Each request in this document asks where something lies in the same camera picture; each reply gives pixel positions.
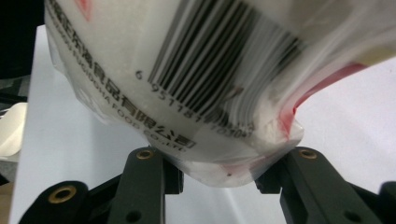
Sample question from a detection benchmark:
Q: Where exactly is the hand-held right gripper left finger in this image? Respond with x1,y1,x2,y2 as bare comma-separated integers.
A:
107,147,185,224

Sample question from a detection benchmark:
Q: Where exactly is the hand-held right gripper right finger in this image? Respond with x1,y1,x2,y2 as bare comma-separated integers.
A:
254,147,385,224

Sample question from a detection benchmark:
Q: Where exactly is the red and white spout pouch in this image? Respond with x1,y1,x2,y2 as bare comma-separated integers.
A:
43,0,396,189

